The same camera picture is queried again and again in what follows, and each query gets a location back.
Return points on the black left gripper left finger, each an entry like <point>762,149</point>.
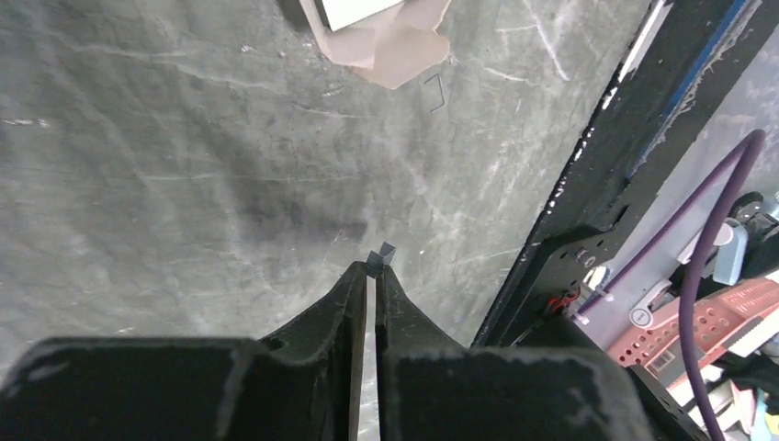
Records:
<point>301,382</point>

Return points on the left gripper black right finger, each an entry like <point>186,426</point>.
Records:
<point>430,387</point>

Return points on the small metal staple strip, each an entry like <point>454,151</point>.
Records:
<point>377,260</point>

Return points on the white staple box tray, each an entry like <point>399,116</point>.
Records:
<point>387,43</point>

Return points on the pink plastic basket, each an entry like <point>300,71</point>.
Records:
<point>737,319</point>

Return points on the single loose staple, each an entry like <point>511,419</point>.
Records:
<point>433,92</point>

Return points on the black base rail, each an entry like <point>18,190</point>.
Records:
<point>705,78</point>

